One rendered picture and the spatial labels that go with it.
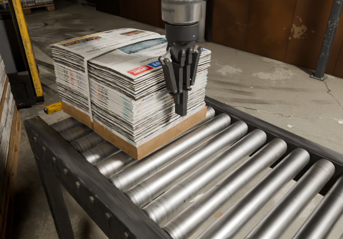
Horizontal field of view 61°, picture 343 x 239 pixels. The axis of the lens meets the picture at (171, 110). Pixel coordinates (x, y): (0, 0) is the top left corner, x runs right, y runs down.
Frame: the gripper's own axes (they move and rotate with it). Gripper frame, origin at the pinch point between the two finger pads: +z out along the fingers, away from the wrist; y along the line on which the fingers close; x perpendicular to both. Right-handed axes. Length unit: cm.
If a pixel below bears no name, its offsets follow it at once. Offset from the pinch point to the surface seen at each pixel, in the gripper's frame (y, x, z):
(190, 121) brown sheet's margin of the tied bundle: -6.7, -2.7, 9.8
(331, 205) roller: -7.6, 37.6, 13.6
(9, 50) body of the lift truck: -20, -223, 41
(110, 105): 14.2, -10.8, -0.1
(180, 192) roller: 12.8, 12.6, 13.6
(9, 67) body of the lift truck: -17, -224, 56
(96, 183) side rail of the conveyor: 25.0, -2.9, 13.1
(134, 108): 13.1, -2.2, -2.3
